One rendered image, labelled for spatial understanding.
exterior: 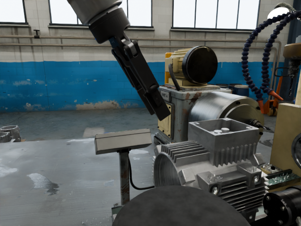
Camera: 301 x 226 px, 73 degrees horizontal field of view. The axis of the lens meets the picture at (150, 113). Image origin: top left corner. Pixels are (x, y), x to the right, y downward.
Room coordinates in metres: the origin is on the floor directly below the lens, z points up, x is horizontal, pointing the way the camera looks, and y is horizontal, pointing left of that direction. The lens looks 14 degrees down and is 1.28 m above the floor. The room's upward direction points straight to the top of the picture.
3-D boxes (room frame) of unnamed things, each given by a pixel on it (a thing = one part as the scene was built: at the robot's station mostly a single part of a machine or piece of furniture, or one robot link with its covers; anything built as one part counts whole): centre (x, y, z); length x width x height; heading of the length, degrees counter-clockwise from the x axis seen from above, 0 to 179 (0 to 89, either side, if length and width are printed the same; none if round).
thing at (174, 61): (1.12, -0.17, 1.16); 0.33 x 0.26 x 0.42; 20
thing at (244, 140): (0.45, -0.17, 1.11); 0.12 x 0.11 x 0.07; 111
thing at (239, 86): (5.47, -2.01, 0.37); 1.20 x 0.80 x 0.74; 94
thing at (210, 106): (0.87, -0.30, 1.04); 0.37 x 0.25 x 0.25; 20
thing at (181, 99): (1.10, -0.21, 0.99); 0.35 x 0.31 x 0.37; 20
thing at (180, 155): (0.43, -0.13, 1.02); 0.20 x 0.19 x 0.19; 111
